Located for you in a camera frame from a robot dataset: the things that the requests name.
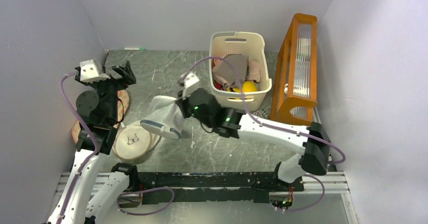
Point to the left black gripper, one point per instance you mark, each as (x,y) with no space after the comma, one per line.
(126,72)

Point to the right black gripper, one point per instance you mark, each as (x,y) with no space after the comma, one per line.
(182,103)

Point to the white mesh laundry bag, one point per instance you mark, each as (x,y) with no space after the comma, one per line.
(165,118)

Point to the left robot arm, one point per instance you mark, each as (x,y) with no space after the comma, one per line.
(91,94)

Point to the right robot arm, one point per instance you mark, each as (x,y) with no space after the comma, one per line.
(309,143)

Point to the cream plastic laundry basket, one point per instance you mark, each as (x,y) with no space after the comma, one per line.
(238,42)

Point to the floral pink oven mitt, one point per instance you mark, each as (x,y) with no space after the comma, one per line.
(123,105)

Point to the green white marker pen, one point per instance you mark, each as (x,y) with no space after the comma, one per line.
(135,48)

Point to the red cloth in basket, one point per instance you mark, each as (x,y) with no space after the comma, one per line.
(217,85)

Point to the grey brown cloth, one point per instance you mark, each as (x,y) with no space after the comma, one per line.
(227,72)

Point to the yellow toy in basket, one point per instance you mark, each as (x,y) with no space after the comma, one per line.
(247,86)

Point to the beige round fabric pad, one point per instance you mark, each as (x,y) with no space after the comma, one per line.
(133,141)

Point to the pack of coloured markers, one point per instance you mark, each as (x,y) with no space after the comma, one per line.
(261,113)

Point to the pink cloth in basket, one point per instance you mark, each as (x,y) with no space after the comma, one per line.
(253,71)

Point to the orange wooden rack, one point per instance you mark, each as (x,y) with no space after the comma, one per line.
(295,89)

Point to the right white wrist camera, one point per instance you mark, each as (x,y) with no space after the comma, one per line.
(189,84)

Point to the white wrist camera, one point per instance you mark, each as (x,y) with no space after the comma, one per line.
(90,71)
(189,84)

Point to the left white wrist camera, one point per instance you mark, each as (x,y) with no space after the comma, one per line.
(90,71)

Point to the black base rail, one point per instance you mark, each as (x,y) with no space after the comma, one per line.
(214,186)

